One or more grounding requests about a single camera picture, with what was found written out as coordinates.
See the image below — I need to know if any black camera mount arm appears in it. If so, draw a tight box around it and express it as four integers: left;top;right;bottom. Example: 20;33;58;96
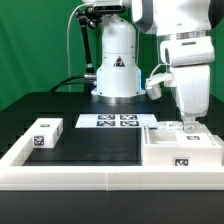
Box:
75;7;102;74

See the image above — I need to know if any white cabinet body box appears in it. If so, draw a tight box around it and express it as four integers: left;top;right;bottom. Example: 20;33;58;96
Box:
141;126;224;167

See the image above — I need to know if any white U-shaped border frame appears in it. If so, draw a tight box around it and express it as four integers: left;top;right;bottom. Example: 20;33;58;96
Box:
0;135;224;191

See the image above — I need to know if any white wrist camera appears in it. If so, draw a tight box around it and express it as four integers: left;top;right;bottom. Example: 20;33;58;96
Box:
145;73;174;100

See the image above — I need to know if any black camera on mount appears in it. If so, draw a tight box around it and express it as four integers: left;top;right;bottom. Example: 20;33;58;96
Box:
86;5;125;14

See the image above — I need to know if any white cabinet door piece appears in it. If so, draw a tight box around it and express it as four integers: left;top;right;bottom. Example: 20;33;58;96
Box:
157;121;202;130
176;132;220;148

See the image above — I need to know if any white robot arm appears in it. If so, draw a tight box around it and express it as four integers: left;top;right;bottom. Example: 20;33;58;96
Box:
82;0;224;130

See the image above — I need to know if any white block with markers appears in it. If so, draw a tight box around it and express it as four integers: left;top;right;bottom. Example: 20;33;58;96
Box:
32;118;63;148

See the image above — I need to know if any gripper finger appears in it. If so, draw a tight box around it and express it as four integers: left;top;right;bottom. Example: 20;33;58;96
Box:
182;117;196;133

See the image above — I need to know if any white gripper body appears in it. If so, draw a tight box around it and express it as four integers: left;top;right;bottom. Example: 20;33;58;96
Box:
160;36;215;118

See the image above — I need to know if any white flat marker plate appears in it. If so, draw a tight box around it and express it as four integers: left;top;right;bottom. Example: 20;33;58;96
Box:
75;114;157;128

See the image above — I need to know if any black cable bundle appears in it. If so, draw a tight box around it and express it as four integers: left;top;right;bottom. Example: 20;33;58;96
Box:
49;75;98;93

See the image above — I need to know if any white cable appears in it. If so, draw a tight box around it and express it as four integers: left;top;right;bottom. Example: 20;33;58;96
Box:
66;3;88;93

